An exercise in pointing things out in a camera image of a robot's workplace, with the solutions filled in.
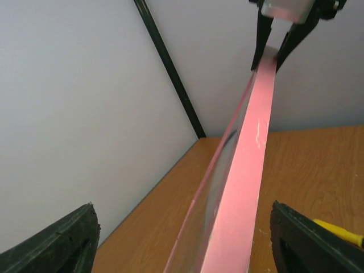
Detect black left corner post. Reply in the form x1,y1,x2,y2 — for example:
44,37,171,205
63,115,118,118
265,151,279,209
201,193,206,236
134,0,206,139

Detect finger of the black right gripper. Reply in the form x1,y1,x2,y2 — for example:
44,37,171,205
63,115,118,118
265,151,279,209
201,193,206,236
251,11,273,71
276,11,321,71

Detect yellow handled screwdriver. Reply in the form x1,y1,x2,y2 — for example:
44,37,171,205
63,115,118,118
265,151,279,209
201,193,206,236
313,219,363,249

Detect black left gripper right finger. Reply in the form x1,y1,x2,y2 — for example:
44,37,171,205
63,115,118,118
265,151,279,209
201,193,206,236
270,201,363,272

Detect pink picture frame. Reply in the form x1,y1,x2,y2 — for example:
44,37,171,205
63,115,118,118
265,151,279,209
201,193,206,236
164,47,277,272

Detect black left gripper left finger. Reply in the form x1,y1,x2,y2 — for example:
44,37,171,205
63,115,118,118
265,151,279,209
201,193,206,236
1,203,100,272

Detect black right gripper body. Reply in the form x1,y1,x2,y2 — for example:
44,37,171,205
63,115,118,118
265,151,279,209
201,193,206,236
250,0,346,23

